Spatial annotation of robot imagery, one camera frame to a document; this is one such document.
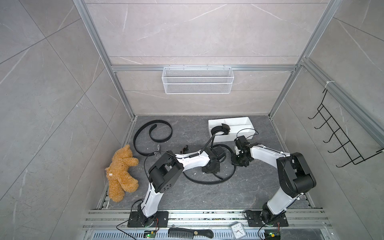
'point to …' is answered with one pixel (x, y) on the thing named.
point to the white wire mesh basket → (196, 80)
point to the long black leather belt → (223, 128)
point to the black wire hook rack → (356, 157)
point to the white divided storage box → (239, 127)
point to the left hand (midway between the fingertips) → (218, 169)
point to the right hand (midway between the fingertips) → (235, 163)
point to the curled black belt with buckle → (163, 140)
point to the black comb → (188, 233)
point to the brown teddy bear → (118, 174)
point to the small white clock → (238, 230)
